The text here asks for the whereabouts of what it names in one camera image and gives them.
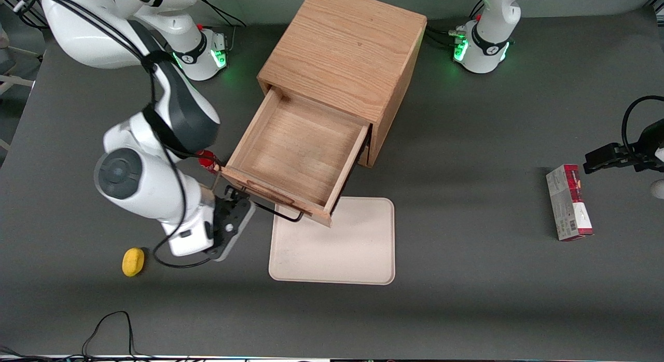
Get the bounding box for grey metal frame stand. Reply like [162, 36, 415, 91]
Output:
[0, 22, 48, 151]

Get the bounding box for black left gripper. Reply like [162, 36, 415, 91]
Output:
[583, 119, 664, 175]

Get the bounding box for black left arm base cables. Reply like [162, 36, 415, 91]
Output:
[424, 0, 484, 52]

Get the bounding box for beige plastic tray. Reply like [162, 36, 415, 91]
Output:
[268, 196, 396, 286]

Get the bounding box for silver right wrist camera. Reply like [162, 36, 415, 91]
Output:
[206, 200, 256, 262]

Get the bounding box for grey and red carton box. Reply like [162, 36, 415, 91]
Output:
[545, 164, 594, 242]

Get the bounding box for black arm base cables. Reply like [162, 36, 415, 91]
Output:
[197, 0, 248, 57]
[424, 0, 484, 52]

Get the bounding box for wooden drawer cabinet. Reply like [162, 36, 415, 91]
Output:
[257, 0, 428, 169]

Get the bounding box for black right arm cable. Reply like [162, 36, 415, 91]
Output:
[15, 0, 214, 270]

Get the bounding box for black left gripper cable loop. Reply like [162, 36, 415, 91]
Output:
[621, 95, 664, 156]

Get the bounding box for black right arm base cables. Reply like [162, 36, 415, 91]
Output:
[197, 0, 248, 57]

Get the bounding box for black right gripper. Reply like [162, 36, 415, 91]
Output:
[210, 185, 252, 249]

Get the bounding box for yellow lemon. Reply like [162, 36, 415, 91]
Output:
[122, 247, 146, 277]

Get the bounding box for red cola bottle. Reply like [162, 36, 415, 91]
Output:
[196, 150, 224, 176]

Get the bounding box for black cable at table edge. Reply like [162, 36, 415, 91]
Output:
[0, 311, 156, 362]

